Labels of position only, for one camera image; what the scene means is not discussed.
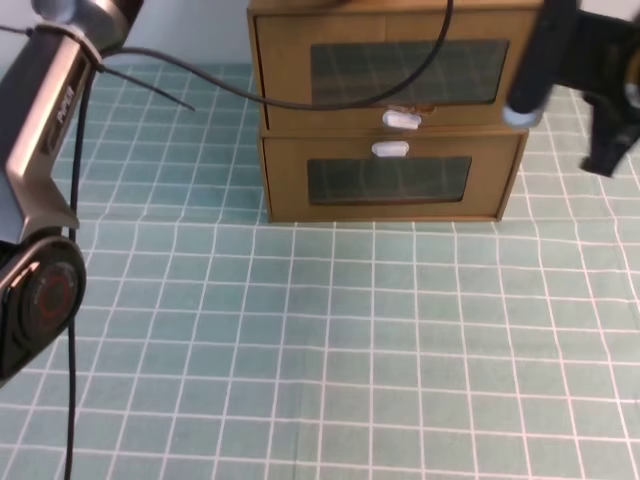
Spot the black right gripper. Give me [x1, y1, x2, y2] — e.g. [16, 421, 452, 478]
[556, 10, 639, 177]

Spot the white drawer handle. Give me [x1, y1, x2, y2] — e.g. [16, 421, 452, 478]
[382, 110, 422, 130]
[371, 141, 410, 158]

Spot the brown cardboard drawer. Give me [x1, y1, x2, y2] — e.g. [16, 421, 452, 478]
[252, 8, 546, 129]

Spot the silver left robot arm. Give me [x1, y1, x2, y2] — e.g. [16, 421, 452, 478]
[1, 0, 143, 383]

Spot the lower brown cardboard shoebox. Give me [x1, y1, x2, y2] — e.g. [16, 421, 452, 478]
[258, 126, 529, 223]

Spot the cyan checkered tablecloth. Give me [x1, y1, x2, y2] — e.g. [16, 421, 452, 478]
[1, 64, 639, 479]

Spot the black zip tie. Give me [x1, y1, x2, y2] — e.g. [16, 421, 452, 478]
[0, 24, 196, 112]

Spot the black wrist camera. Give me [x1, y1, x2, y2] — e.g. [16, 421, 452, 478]
[503, 0, 580, 128]

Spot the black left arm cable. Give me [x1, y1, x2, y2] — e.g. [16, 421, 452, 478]
[64, 0, 456, 480]

